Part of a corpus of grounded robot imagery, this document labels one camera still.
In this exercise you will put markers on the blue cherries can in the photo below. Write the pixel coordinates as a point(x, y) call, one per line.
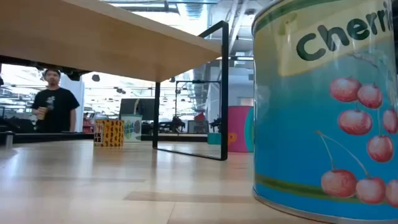
point(295, 130)

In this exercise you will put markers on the red object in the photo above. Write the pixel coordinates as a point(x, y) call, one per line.
point(200, 117)

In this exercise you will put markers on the grey box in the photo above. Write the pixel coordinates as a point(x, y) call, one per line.
point(198, 126)

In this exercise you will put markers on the pink and teal can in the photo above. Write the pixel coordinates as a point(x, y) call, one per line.
point(237, 130)

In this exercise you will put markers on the black computer monitor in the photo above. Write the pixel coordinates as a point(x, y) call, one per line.
point(130, 109)

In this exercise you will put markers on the black round ceiling lamp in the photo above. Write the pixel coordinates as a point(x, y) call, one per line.
point(95, 77)

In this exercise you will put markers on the person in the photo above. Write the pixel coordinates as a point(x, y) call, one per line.
point(57, 105)

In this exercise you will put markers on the person's cup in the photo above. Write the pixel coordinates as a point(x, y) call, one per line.
point(42, 113)

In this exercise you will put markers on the wooden shelf with black frame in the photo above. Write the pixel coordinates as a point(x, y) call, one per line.
point(93, 37)

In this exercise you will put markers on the black table edge rail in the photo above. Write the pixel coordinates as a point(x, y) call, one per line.
point(46, 137)

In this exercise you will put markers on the grey metal post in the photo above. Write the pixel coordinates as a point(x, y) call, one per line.
point(9, 139)

